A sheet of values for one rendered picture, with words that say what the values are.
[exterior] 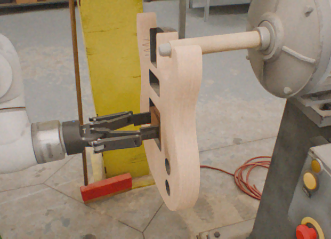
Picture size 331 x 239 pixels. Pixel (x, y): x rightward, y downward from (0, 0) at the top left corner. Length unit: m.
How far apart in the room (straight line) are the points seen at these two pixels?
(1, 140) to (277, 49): 0.56
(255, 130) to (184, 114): 1.96
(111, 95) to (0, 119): 1.01
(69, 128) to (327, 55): 0.51
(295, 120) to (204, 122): 1.66
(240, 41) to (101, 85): 1.06
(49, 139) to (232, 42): 0.41
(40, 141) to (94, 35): 0.88
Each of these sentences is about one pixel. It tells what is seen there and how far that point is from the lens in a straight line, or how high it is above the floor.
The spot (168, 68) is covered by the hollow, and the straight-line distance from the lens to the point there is 0.65.
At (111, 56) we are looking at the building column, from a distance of 1.55.
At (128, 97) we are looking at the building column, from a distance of 1.67.
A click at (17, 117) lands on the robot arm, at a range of 0.71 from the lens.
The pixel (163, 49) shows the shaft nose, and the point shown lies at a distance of 0.59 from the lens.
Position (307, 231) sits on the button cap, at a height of 0.99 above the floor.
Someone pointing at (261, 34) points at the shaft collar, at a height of 1.26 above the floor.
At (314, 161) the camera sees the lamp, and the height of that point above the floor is 1.11.
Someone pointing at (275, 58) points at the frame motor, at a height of 1.22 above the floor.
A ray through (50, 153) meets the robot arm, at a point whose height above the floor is 1.05.
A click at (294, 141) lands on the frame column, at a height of 0.93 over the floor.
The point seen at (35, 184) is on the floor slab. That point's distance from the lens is 2.18.
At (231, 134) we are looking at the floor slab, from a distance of 2.45.
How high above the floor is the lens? 1.49
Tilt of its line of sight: 36 degrees down
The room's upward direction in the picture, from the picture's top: straight up
